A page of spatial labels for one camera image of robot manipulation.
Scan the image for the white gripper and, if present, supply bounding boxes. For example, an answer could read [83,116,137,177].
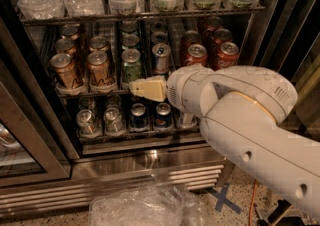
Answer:
[129,64,215,117]

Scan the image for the redbull can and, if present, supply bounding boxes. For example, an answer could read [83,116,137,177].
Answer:
[152,43,171,74]
[151,31,168,46]
[150,21,167,33]

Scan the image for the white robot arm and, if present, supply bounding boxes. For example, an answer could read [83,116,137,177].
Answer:
[129,64,320,220]

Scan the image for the front green can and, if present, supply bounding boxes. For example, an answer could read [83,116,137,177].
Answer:
[121,49,143,84]

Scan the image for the bottom right pepsi can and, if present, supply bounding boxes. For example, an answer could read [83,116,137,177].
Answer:
[154,102,172,129]

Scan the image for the pepsi can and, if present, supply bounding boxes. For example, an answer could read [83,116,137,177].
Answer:
[154,102,172,129]
[130,103,149,131]

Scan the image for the bottom left pepsi can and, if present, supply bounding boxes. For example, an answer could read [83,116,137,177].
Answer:
[130,103,149,131]

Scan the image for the front left coca-cola can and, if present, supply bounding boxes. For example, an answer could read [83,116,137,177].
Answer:
[183,44,208,66]

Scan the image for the coca-cola can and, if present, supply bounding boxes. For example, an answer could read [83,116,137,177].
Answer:
[198,16,223,39]
[179,30,202,66]
[213,42,239,70]
[183,44,208,66]
[208,28,232,67]

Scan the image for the silver can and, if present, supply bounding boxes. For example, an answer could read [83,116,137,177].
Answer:
[104,107,124,134]
[76,109,98,135]

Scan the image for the gold can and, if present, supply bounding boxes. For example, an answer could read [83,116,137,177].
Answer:
[50,53,83,89]
[55,38,80,61]
[87,51,114,87]
[60,24,80,40]
[89,35,111,52]

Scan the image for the rear left coca-cola can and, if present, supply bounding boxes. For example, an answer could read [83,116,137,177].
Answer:
[179,30,202,66]

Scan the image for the rear green can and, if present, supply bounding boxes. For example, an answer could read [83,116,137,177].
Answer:
[119,21,138,35]

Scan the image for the bottom left silver can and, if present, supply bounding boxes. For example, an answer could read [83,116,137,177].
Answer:
[76,109,98,135]

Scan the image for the front right coca-cola can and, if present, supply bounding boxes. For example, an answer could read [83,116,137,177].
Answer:
[213,42,239,70]

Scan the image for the middle right coca-cola can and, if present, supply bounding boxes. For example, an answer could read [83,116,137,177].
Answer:
[208,28,232,67]

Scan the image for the rear right coca-cola can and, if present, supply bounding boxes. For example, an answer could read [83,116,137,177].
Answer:
[198,16,223,39]

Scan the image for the front left gold can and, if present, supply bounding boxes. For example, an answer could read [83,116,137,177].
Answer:
[50,53,83,89]

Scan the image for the stainless steel fridge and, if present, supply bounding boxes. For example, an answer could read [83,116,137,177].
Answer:
[0,0,320,218]

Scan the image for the middle left gold can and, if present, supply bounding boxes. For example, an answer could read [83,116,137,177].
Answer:
[55,38,80,61]

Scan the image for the rear left gold can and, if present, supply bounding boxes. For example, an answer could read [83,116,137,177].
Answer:
[60,24,80,40]

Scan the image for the open glass fridge door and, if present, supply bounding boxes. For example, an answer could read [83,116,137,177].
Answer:
[254,0,320,141]

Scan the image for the left white-cap bottle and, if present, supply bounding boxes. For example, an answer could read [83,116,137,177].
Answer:
[178,112,197,128]

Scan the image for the clear plastic bag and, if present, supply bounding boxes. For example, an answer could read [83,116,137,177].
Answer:
[88,185,208,226]

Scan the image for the blue tape cross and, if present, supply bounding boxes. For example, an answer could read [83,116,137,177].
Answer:
[208,183,242,214]

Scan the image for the yellow black stand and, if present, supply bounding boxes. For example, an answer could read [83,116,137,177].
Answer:
[257,200,318,226]

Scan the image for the orange cable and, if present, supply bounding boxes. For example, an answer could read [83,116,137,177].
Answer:
[248,179,259,226]

